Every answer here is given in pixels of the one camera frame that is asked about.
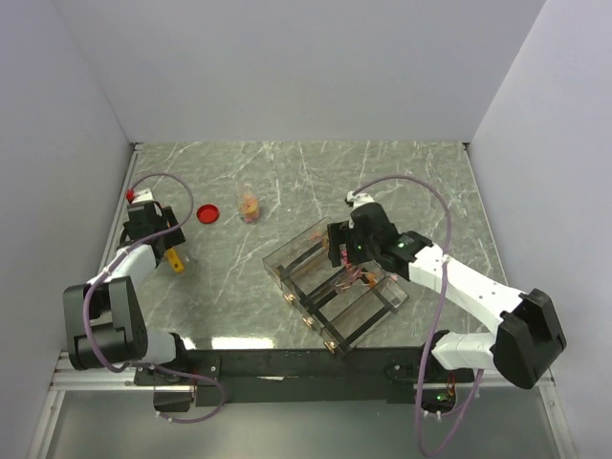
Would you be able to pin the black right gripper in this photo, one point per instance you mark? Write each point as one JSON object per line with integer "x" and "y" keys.
{"x": 338, "y": 235}

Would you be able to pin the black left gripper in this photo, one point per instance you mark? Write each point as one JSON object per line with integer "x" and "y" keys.
{"x": 165, "y": 217}

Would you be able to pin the yellow plastic scoop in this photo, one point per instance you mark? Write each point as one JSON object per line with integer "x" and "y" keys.
{"x": 174, "y": 260}

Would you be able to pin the red jar lid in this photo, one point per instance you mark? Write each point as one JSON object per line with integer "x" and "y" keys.
{"x": 207, "y": 214}

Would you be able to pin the clear candy drawer box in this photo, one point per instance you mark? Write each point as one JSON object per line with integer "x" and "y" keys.
{"x": 342, "y": 304}

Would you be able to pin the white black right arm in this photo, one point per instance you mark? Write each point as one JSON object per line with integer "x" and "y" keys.
{"x": 523, "y": 335}

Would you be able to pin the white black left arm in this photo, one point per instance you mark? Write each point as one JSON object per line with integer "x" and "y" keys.
{"x": 103, "y": 316}

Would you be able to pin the black base beam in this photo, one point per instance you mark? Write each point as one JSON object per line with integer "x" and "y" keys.
{"x": 208, "y": 377}

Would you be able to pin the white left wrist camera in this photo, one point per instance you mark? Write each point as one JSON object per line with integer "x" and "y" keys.
{"x": 138, "y": 196}

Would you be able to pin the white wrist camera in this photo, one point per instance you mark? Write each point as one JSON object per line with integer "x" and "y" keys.
{"x": 356, "y": 200}
{"x": 138, "y": 196}

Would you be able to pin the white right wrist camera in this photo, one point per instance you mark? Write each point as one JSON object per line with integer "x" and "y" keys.
{"x": 356, "y": 200}

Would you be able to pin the aluminium frame rail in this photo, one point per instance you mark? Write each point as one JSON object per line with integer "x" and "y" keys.
{"x": 82, "y": 198}

